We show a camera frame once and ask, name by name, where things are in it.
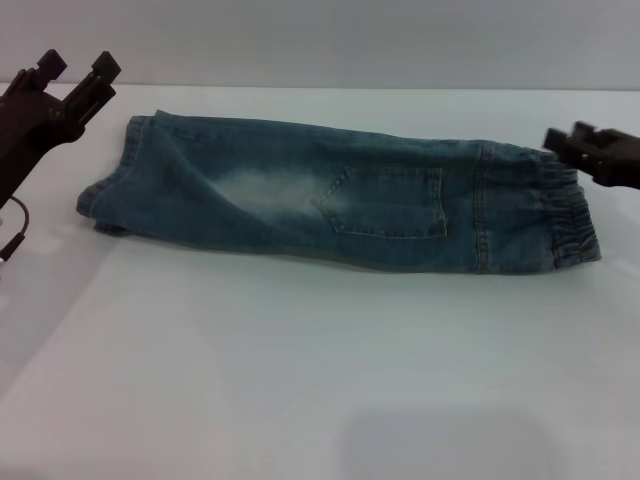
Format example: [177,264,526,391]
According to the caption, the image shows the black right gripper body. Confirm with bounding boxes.
[559,128,640,191]

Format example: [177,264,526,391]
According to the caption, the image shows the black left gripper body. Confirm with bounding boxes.
[0,88,85,211]

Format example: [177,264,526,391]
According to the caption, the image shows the blue denim shorts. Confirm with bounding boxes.
[74,109,601,276]

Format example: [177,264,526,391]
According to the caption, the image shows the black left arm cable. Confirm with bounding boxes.
[0,196,32,262]

